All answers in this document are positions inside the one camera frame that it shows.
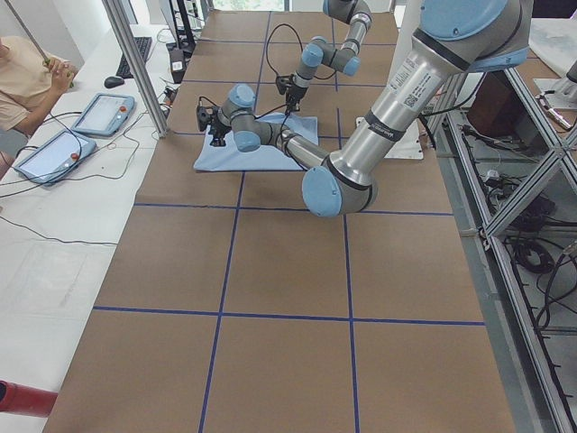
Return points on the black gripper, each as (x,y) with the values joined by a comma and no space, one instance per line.
(219,127)
(295,93)

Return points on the light blue t-shirt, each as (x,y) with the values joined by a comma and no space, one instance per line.
(266,158)

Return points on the metal reacher grabber stick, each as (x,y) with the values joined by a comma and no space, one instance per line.
(29,34)

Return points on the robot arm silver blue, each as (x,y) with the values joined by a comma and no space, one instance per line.
(320,52)
(452,37)

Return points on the black power adapter box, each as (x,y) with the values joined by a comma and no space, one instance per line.
(177,65)

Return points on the far blue teach pendant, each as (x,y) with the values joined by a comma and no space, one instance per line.
(104,115)

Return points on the blue teach pendant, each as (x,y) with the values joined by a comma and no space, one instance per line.
(104,115)
(52,161)

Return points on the black computer mouse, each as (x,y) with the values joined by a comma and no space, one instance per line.
(113,82)

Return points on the near blue teach pendant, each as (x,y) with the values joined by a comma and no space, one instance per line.
(52,161)

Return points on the person in beige shirt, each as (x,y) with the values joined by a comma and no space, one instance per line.
(31,84)

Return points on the red fire extinguisher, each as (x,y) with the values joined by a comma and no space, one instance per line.
(28,401)

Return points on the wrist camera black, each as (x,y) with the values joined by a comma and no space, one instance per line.
(206,116)
(284,84)

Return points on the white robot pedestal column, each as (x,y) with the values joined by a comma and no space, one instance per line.
(409,147)

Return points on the aluminium frame post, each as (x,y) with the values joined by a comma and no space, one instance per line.
(124,35)

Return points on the aluminium frame rack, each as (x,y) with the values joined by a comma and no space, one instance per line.
(506,142)

